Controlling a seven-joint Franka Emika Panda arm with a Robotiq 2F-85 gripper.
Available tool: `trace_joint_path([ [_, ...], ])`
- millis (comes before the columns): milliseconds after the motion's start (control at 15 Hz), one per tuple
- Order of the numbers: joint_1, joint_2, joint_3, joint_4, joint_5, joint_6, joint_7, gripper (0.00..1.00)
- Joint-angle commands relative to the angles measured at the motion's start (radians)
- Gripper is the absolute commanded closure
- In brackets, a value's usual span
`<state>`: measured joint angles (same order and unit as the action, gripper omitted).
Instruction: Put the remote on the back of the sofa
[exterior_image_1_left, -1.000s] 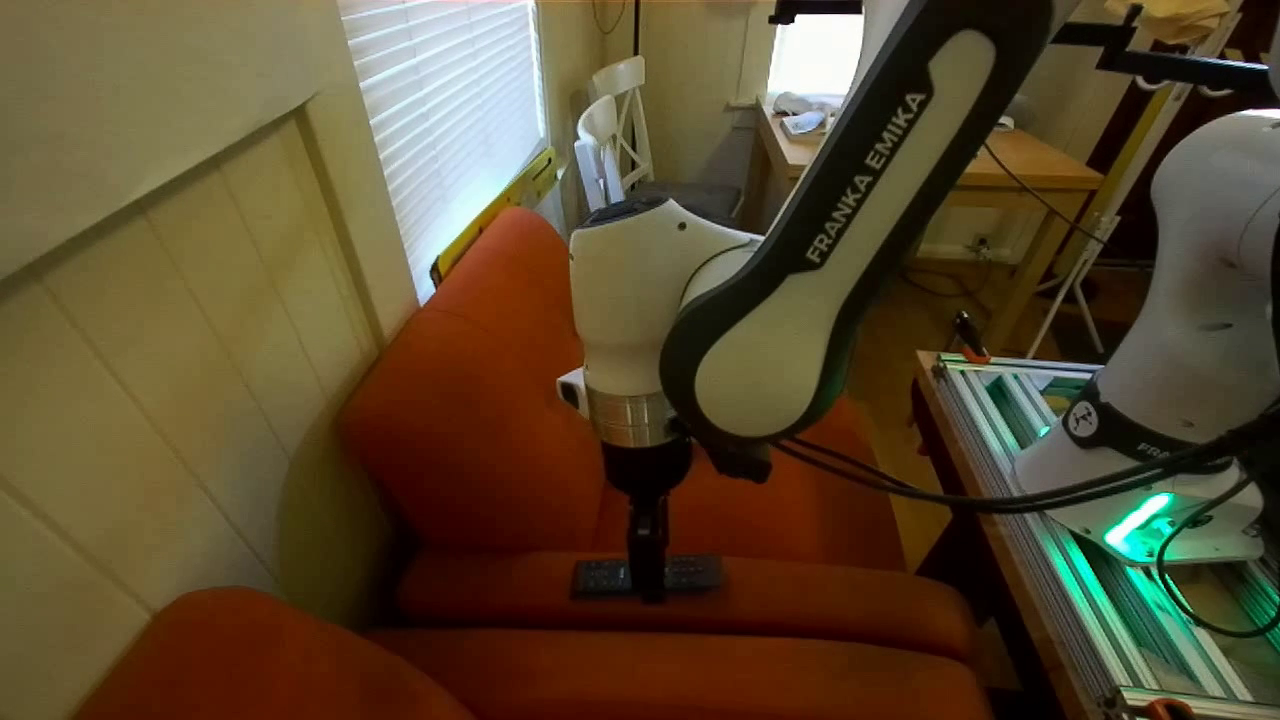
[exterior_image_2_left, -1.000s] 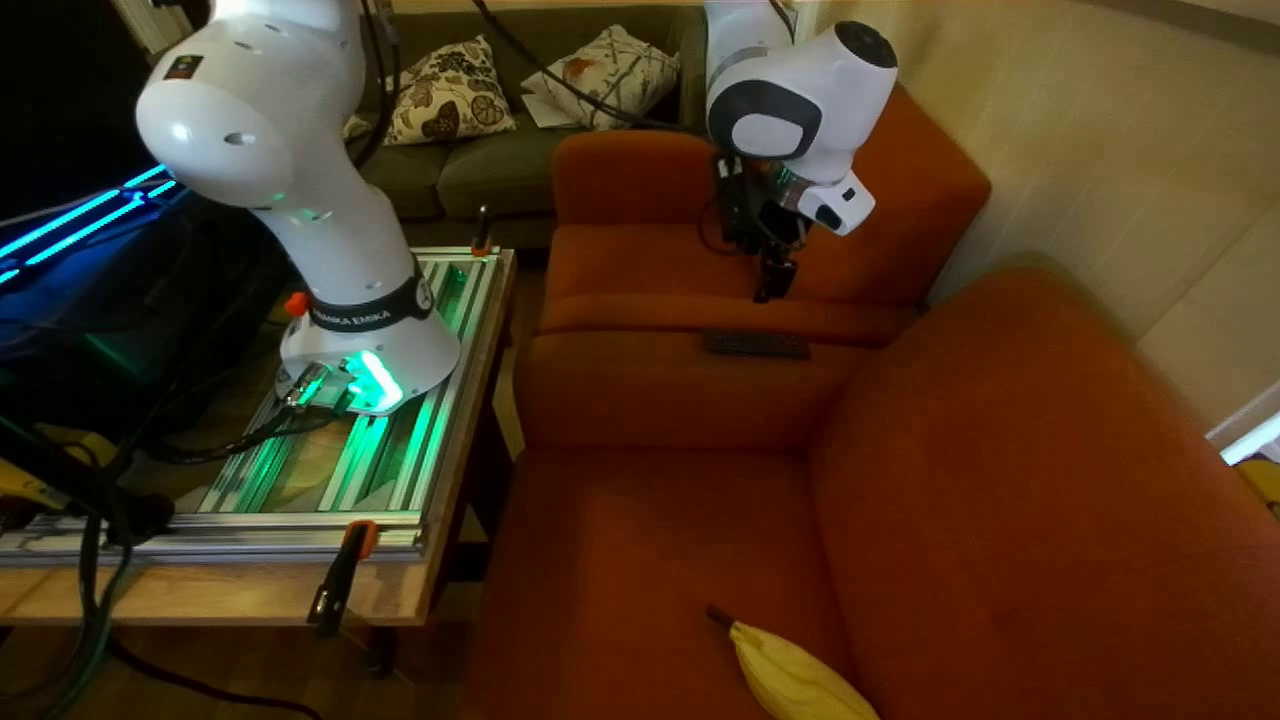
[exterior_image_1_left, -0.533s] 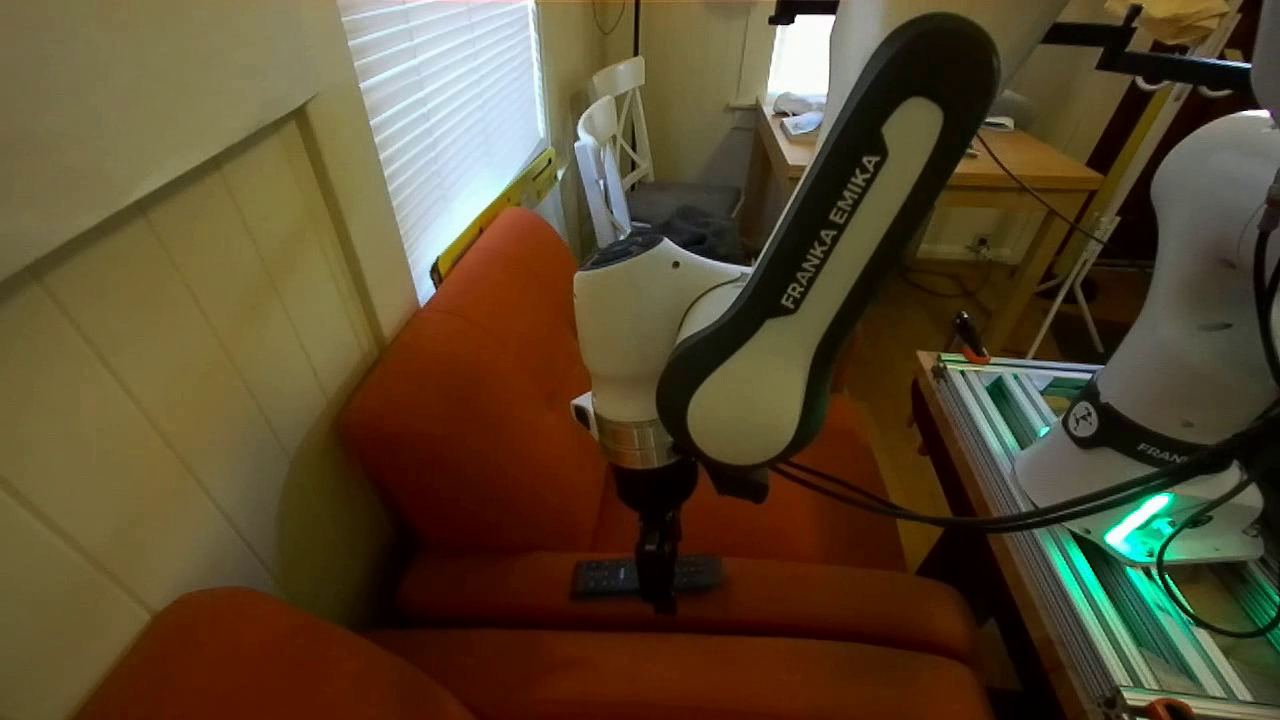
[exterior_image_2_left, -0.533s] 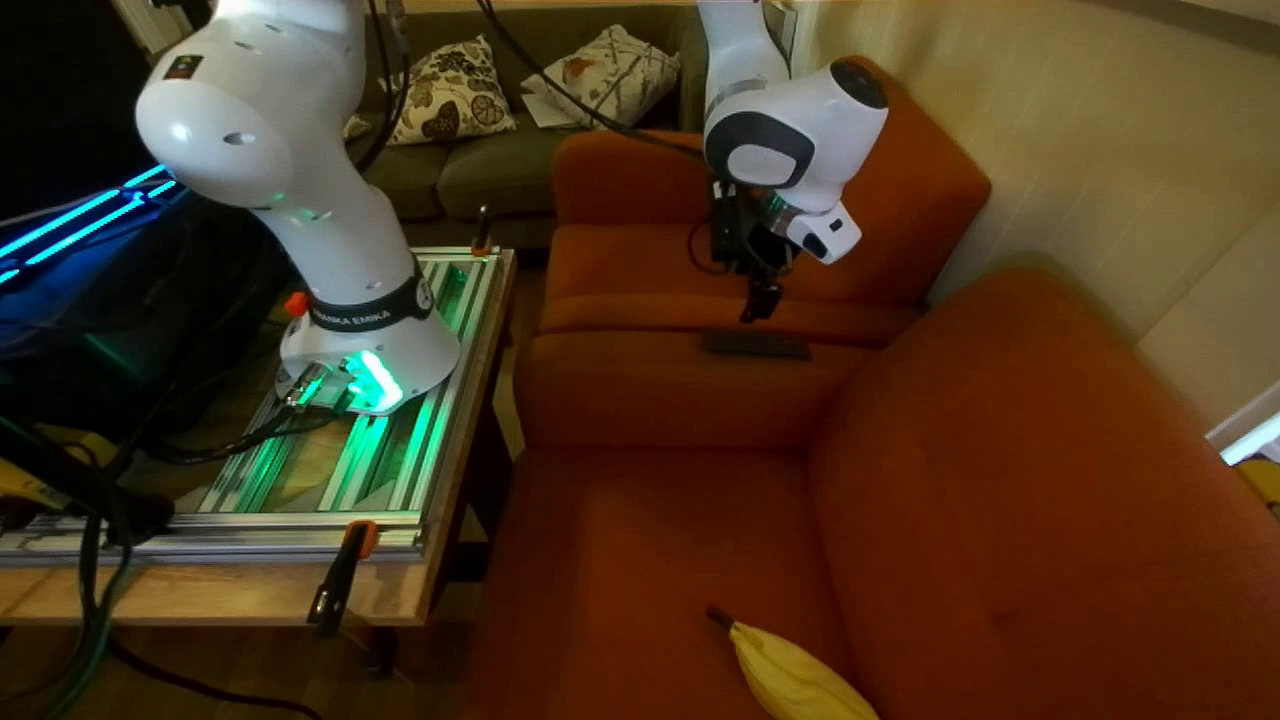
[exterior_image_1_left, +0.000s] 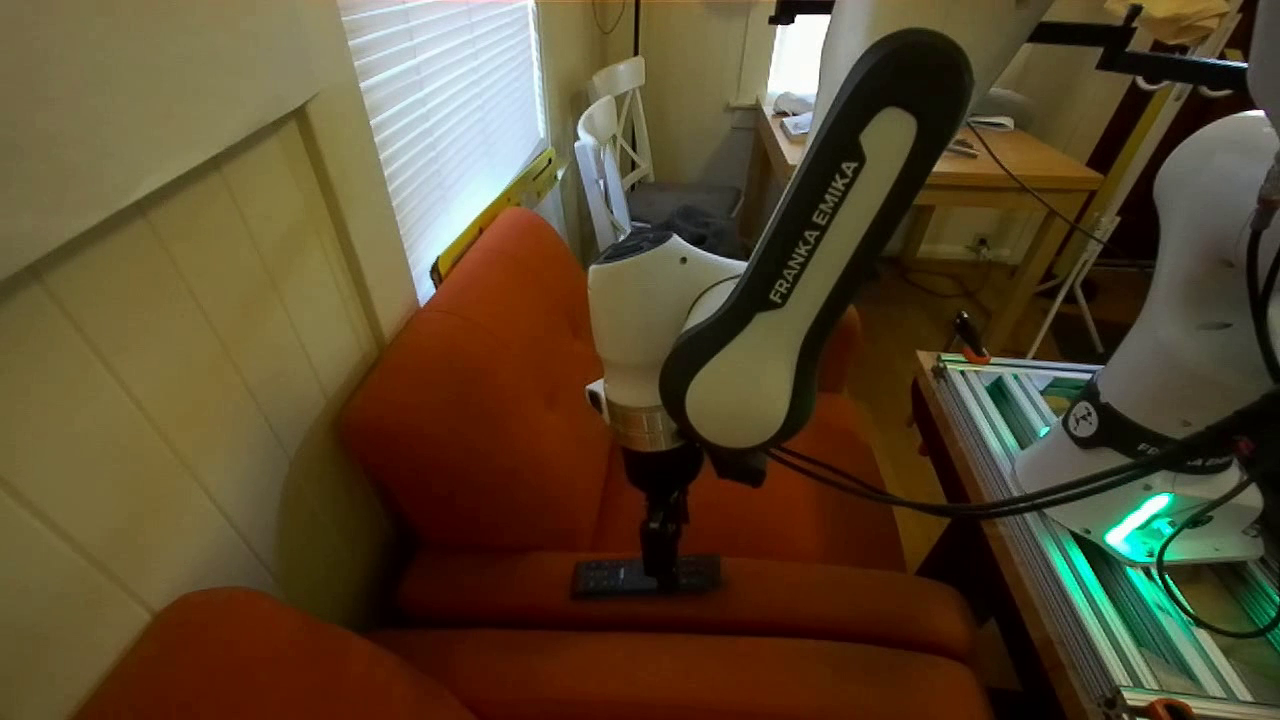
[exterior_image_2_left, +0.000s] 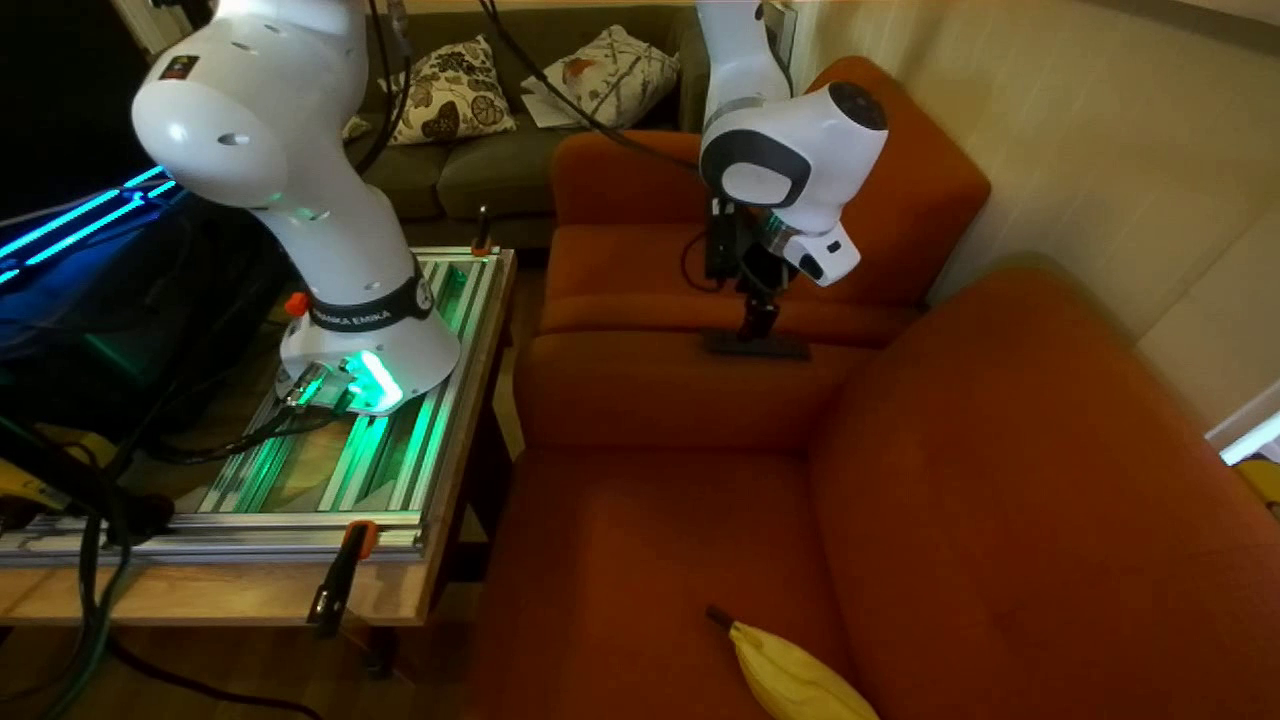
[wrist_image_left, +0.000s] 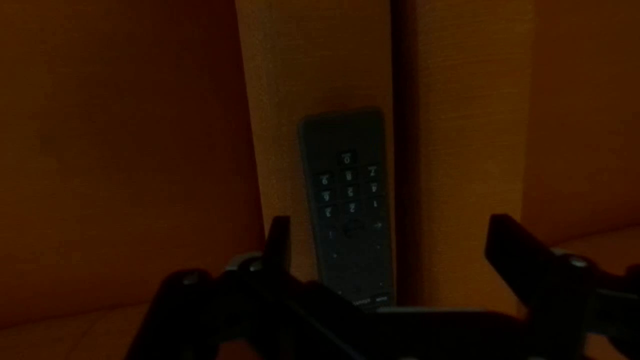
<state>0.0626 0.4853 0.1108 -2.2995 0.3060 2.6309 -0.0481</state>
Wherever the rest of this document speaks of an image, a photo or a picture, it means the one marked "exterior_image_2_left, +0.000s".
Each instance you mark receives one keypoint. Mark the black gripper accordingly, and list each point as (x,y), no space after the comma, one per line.
(761,262)

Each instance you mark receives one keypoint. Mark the black remote control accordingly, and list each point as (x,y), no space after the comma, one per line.
(752,345)

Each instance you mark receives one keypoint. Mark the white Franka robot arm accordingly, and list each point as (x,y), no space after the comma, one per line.
(264,122)

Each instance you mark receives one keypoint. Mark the grey sofa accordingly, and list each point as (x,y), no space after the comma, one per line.
(494,172)

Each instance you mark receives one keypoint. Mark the floral cushion light pattern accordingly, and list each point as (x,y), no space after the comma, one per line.
(600,81)

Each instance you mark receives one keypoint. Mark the orange black clamp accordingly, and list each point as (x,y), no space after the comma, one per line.
(480,231)
(340,573)

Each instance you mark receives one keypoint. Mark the orange armchair with banana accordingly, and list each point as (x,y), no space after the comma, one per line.
(1015,534)

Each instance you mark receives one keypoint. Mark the yellow banana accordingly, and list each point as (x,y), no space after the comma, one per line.
(794,675)

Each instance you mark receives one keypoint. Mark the floral cushion dark pattern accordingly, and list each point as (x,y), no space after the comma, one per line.
(453,97)

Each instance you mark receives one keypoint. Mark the orange round knob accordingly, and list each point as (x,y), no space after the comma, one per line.
(299,307)

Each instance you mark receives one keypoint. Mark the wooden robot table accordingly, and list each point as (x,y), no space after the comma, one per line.
(202,602)

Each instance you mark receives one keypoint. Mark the blue glowing light strip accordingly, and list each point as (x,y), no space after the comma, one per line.
(83,223)

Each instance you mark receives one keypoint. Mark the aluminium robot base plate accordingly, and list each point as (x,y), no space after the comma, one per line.
(387,467)

